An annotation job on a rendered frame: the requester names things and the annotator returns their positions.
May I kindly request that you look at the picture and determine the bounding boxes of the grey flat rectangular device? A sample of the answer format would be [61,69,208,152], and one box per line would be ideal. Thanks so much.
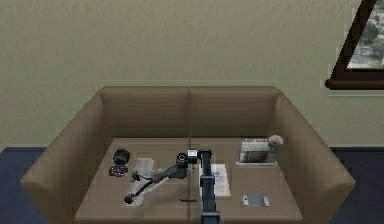
[241,192,271,208]

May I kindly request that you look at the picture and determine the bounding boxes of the grey round ball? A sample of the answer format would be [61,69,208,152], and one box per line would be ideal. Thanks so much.
[267,134,285,150]

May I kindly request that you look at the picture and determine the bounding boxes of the white book with blue print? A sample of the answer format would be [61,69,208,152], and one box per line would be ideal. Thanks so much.
[199,162,232,200]

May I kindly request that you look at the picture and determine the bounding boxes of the brown sofa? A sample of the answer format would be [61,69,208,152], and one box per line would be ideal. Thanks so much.
[20,85,357,224]

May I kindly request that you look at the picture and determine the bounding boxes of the black flat disc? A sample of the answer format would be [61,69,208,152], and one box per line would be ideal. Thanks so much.
[108,165,129,177]

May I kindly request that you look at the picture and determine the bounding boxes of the pale paper sheet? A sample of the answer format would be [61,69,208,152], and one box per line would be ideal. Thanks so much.
[123,157,156,208]

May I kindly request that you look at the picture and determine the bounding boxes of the dark framed window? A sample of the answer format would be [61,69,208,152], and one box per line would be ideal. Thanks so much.
[324,0,384,91]

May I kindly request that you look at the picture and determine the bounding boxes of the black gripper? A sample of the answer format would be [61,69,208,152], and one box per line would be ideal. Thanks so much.
[123,152,190,205]

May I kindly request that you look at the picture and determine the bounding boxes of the black round drum-shaped object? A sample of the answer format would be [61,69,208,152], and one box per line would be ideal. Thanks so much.
[112,148,131,166]

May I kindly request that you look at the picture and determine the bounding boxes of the grey open laptop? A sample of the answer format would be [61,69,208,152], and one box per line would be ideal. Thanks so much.
[235,137,279,167]

